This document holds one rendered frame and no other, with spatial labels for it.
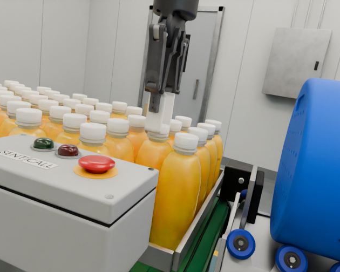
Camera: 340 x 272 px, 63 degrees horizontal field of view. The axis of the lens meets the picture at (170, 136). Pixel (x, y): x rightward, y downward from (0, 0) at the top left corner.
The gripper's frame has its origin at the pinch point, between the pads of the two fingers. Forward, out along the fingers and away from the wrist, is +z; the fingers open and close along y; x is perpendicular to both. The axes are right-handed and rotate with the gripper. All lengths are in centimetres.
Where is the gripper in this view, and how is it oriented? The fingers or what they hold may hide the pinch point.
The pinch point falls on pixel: (160, 112)
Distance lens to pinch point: 50.2
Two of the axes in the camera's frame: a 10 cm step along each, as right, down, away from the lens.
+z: -1.5, 9.6, 2.2
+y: 3.5, -1.5, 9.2
